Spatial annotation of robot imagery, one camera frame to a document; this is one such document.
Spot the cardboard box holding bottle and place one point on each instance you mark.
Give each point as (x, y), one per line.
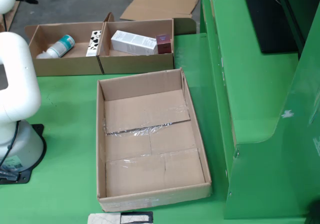
(67, 67)

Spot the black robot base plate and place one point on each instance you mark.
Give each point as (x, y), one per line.
(41, 146)

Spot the small maroon product box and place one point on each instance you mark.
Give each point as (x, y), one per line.
(163, 45)

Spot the green metal shelf unit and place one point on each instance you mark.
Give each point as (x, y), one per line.
(250, 96)

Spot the wooden pallet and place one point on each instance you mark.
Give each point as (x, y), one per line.
(13, 14)

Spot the long white product box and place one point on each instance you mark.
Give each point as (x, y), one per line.
(130, 43)

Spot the cow print white carton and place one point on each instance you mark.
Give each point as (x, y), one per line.
(93, 44)

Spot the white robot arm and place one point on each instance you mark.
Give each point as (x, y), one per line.
(22, 84)

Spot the cardboard box with flap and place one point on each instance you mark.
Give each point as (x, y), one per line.
(135, 64)

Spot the white printed card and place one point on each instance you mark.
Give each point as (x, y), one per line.
(105, 219)

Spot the flat cardboard sheets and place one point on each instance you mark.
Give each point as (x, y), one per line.
(162, 2)

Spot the teal and white bottle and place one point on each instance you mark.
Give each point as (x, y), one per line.
(62, 45)

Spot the large open cardboard tray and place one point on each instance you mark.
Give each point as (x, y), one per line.
(150, 146)

